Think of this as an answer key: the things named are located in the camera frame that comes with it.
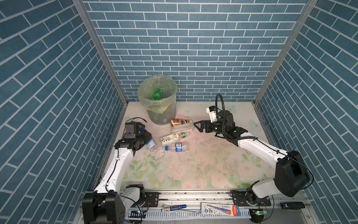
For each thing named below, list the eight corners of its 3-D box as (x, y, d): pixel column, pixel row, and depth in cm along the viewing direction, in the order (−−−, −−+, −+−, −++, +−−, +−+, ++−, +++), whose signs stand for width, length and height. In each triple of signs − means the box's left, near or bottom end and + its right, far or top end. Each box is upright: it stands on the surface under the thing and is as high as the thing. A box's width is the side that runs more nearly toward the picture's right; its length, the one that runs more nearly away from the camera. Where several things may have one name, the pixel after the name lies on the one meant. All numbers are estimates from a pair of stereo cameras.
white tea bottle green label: (162, 147, 95) (161, 143, 91) (161, 141, 98) (160, 137, 94) (193, 137, 100) (194, 133, 96) (191, 131, 103) (191, 127, 99)
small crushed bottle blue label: (165, 152, 92) (164, 149, 89) (166, 145, 96) (165, 142, 92) (188, 153, 92) (189, 149, 89) (188, 146, 96) (188, 142, 92)
